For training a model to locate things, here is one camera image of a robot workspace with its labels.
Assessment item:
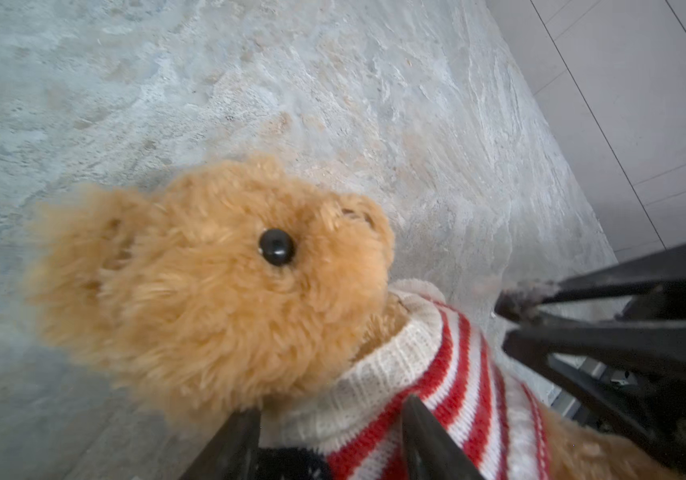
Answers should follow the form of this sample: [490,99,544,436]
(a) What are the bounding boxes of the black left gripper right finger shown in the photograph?
[401,394,484,480]

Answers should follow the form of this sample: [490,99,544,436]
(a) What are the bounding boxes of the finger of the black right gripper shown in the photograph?
[502,318,686,474]
[494,244,686,321]

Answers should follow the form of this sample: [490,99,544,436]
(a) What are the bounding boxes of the red white striped knit sweater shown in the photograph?
[256,279,550,479]

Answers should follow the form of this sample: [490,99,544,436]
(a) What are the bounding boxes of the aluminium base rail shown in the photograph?
[546,354,641,433]

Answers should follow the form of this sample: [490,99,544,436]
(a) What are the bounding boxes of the tan plush teddy bear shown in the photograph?
[27,158,677,479]

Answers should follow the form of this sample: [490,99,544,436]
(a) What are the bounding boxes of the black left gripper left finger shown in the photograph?
[179,409,261,480]

